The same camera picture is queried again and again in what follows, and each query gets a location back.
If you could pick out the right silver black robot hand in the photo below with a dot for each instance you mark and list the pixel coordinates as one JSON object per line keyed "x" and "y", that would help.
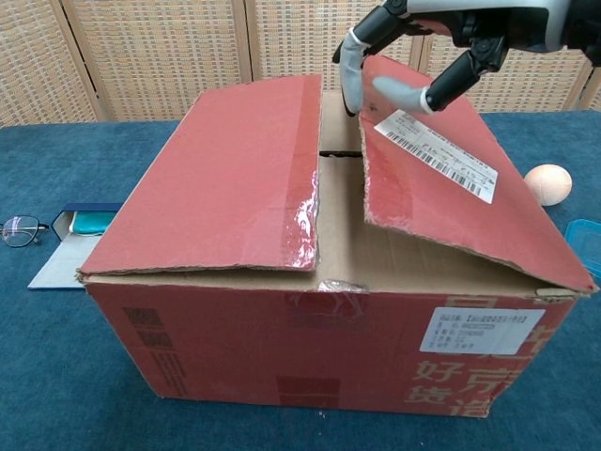
{"x": 516, "y": 19}

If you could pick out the red printed cardboard box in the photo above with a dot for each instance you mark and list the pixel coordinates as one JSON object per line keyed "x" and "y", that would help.
{"x": 235, "y": 352}

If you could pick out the teal blue tablecloth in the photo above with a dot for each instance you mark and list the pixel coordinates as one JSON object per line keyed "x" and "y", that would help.
{"x": 56, "y": 366}

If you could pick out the beige wooden egg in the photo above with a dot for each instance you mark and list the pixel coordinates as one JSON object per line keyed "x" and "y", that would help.
{"x": 550, "y": 185}

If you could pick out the clear blue plastic container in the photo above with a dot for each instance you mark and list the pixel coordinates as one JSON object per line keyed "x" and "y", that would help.
{"x": 584, "y": 249}

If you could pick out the woven rattan folding screen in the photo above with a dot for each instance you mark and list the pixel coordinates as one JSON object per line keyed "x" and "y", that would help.
{"x": 164, "y": 56}

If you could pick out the teal cleaning cloth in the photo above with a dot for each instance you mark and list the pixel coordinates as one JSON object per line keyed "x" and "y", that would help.
{"x": 91, "y": 223}

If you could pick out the blue glasses case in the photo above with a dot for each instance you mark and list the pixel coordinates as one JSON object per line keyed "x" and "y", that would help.
{"x": 56, "y": 268}

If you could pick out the thin-framed eyeglasses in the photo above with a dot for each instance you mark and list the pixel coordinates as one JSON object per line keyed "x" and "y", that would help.
{"x": 19, "y": 231}

